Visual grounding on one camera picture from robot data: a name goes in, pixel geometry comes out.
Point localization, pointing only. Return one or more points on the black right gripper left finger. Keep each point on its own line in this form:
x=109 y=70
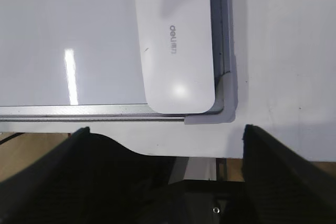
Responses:
x=90 y=178

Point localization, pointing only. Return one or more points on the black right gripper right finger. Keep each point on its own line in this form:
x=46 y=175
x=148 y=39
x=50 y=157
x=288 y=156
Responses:
x=283 y=186

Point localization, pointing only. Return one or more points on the white board eraser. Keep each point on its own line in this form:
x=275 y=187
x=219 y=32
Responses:
x=175 y=38

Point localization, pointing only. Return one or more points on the white board with grey frame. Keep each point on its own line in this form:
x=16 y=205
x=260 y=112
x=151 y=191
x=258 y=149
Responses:
x=79 y=60

